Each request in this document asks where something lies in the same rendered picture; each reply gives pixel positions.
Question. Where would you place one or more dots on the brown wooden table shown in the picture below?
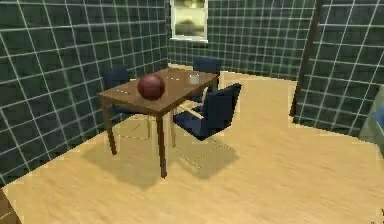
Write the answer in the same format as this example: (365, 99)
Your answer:
(176, 88)

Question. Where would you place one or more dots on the dark blue chair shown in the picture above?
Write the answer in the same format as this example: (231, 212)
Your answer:
(207, 65)
(115, 77)
(213, 111)

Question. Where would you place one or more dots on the brown wooden furniture corner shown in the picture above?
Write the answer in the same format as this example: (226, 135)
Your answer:
(7, 208)

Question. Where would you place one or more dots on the dark red ball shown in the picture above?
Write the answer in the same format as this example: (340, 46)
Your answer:
(151, 86)

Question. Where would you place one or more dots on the small grey cup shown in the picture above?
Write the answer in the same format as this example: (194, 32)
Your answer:
(194, 78)

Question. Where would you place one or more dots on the grey blue furniture piece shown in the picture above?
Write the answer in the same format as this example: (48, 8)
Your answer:
(375, 121)

